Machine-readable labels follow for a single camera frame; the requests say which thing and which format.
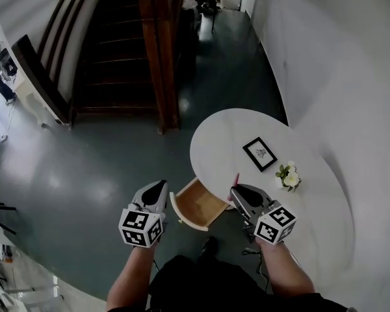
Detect wooden drawer with white front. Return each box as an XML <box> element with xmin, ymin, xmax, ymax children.
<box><xmin>169</xmin><ymin>177</ymin><xmax>230</xmax><ymax>233</ymax></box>

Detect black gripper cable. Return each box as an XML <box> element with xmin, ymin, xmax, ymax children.
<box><xmin>241</xmin><ymin>218</ymin><xmax>271</xmax><ymax>287</ymax></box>

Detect dark stair side panel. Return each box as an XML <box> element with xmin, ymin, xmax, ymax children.
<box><xmin>11</xmin><ymin>33</ymin><xmax>73</xmax><ymax>129</ymax></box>

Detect black picture frame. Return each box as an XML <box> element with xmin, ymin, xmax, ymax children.
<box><xmin>242</xmin><ymin>136</ymin><xmax>278</xmax><ymax>173</ymax></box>

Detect white flowers in small pot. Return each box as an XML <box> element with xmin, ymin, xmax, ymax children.
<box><xmin>274</xmin><ymin>160</ymin><xmax>302</xmax><ymax>193</ymax></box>

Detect person's black clothing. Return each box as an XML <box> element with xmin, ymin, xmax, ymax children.
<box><xmin>148</xmin><ymin>254</ymin><xmax>354</xmax><ymax>312</ymax></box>

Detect black tripod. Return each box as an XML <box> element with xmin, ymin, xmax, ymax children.
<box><xmin>0</xmin><ymin>199</ymin><xmax>18</xmax><ymax>235</ymax></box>

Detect person's right forearm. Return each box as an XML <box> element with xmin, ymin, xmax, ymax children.
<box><xmin>258</xmin><ymin>238</ymin><xmax>317</xmax><ymax>298</ymax></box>

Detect person's left forearm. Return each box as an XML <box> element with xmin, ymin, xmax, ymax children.
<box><xmin>105</xmin><ymin>242</ymin><xmax>157</xmax><ymax>312</ymax></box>

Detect small pink item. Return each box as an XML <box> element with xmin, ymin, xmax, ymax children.
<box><xmin>227</xmin><ymin>172</ymin><xmax>241</xmax><ymax>202</ymax></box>

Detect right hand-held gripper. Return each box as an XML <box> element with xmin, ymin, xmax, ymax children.
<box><xmin>229</xmin><ymin>183</ymin><xmax>297</xmax><ymax>246</ymax></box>

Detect dark wooden staircase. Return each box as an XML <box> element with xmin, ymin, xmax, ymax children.
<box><xmin>70</xmin><ymin>0</ymin><xmax>181</xmax><ymax>135</ymax></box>

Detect white oval table top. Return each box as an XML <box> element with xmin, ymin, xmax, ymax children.
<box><xmin>189</xmin><ymin>108</ymin><xmax>356</xmax><ymax>274</ymax></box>

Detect brown wooden newel post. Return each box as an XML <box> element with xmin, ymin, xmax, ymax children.
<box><xmin>138</xmin><ymin>0</ymin><xmax>180</xmax><ymax>135</ymax></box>

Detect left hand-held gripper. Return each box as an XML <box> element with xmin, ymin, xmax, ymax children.
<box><xmin>118</xmin><ymin>179</ymin><xmax>169</xmax><ymax>249</ymax></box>

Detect person's black shoe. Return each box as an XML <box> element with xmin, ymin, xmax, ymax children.
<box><xmin>200</xmin><ymin>235</ymin><xmax>219</xmax><ymax>257</ymax></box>

